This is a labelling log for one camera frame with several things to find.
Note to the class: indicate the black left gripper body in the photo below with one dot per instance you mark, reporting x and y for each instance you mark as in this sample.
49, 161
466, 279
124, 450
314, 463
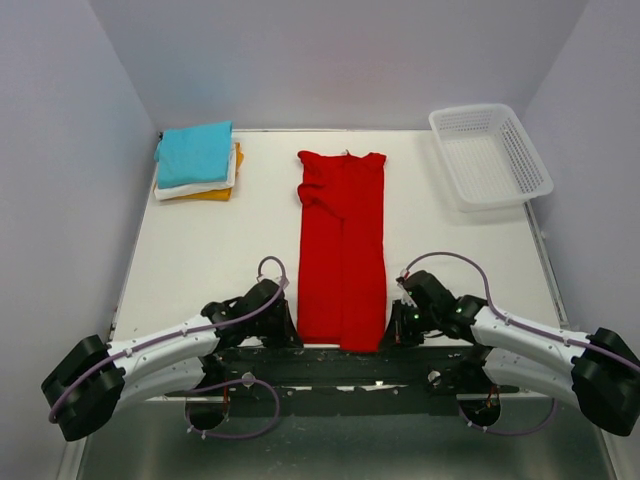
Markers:
274, 331

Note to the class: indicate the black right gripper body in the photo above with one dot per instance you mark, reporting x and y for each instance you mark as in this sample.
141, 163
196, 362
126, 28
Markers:
409, 325

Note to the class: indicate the red t shirt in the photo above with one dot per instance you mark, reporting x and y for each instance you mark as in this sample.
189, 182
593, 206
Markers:
342, 285

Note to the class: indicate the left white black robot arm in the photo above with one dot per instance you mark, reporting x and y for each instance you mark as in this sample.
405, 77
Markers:
96, 379

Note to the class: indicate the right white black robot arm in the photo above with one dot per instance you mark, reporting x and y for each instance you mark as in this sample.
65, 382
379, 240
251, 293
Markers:
597, 373

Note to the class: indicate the folded orange t shirt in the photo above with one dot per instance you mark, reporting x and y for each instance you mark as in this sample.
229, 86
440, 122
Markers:
222, 191

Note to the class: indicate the folded white t shirt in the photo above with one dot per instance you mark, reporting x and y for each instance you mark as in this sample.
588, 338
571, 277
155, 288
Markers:
174, 192

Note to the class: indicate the white perforated plastic basket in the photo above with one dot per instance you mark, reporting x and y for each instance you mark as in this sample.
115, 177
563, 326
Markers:
489, 158

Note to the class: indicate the folded light blue t shirt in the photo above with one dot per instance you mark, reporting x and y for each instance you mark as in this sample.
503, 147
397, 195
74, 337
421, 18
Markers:
197, 154

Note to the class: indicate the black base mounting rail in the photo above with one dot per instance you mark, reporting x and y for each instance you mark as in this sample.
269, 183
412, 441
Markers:
326, 382

